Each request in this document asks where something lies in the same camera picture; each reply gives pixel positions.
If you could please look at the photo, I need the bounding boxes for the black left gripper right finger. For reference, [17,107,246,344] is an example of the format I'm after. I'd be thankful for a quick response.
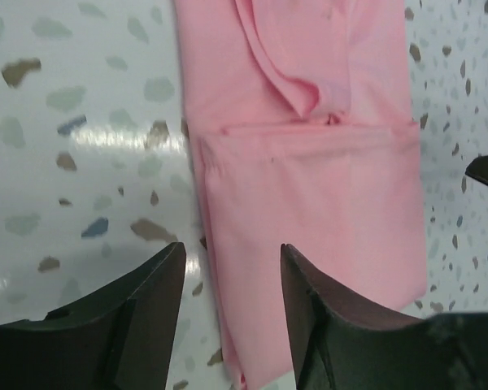
[281,245,488,389]

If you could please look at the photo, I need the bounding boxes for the pink t shirt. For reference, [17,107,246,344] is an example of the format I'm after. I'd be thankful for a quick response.
[175,1,427,389]

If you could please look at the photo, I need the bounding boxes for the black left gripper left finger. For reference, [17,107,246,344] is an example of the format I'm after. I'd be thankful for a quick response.
[0,242,186,390]

